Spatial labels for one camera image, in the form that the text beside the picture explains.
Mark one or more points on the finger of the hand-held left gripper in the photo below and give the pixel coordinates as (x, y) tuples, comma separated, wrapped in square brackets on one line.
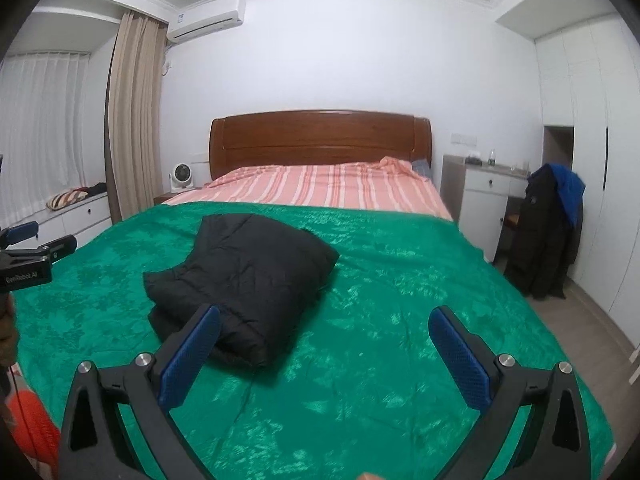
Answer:
[(60, 247), (22, 232)]

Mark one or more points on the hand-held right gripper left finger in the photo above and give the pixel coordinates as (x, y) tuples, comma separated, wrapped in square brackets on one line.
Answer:
[(187, 360)]

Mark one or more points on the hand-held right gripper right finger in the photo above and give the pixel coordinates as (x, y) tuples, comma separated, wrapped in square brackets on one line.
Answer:
[(457, 360)]

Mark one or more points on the black puffer jacket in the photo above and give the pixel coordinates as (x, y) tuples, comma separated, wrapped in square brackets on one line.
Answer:
[(250, 270)]

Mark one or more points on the dark clothes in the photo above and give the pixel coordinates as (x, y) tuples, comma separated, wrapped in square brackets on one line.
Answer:
[(95, 189)]

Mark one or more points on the person's right hand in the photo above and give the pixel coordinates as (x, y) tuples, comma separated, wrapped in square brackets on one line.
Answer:
[(369, 476)]

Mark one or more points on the white window seat cabinet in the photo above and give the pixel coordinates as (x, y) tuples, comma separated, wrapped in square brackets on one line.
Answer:
[(85, 217)]

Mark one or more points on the striped cushion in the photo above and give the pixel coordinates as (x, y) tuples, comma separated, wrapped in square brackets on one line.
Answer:
[(67, 199)]

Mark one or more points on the green patterned blanket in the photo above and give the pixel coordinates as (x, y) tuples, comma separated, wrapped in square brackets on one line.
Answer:
[(400, 285)]

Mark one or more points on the white sheer curtain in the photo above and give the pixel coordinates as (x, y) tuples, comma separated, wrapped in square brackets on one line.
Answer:
[(45, 120)]

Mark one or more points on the wooden nightstand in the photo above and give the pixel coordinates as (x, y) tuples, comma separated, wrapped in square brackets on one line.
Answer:
[(170, 195)]

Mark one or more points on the small white fan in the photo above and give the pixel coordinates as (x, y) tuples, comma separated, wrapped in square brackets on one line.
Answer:
[(181, 176)]

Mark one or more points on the long black coat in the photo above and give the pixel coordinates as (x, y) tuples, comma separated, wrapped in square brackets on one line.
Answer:
[(535, 240)]

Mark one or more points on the white desk with drawer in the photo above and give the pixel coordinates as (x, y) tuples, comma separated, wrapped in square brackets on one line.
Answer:
[(480, 205)]

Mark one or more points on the beige curtain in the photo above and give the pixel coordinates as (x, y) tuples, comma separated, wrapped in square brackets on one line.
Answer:
[(135, 110)]

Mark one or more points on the grey plaid pillow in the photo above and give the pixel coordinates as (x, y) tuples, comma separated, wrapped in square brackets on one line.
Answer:
[(421, 167)]

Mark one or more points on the small dark box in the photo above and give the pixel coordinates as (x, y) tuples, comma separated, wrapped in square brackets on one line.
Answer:
[(473, 160)]

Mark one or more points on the blue hoodie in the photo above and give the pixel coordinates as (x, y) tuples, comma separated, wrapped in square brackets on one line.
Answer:
[(567, 192)]

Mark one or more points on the clear plastic bottle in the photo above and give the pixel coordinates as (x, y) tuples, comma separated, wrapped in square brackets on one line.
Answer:
[(491, 159)]

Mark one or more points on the pink striped bed sheet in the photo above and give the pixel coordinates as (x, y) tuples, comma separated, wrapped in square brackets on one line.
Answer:
[(325, 185)]

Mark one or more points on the white wardrobe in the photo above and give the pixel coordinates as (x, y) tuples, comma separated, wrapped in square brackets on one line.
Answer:
[(600, 185)]

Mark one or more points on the wooden headboard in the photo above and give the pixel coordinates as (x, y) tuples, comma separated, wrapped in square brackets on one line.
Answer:
[(320, 135)]

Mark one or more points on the white air conditioner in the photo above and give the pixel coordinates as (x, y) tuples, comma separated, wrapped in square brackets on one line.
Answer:
[(207, 17)]

